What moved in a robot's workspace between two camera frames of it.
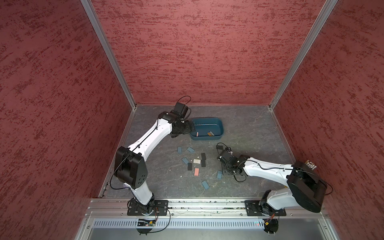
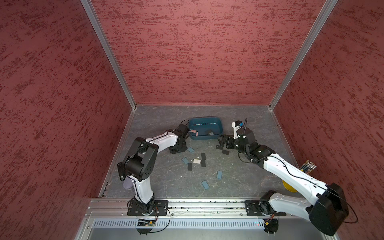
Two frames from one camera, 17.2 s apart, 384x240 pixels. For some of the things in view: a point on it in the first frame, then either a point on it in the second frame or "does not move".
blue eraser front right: x=219 y=174 does not move
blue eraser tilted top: x=190 y=149 does not move
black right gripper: x=224 y=170 → x=229 y=139
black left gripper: x=187 y=129 → x=171 y=149
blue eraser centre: x=185 y=160 does not move
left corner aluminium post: x=102 y=36 does not move
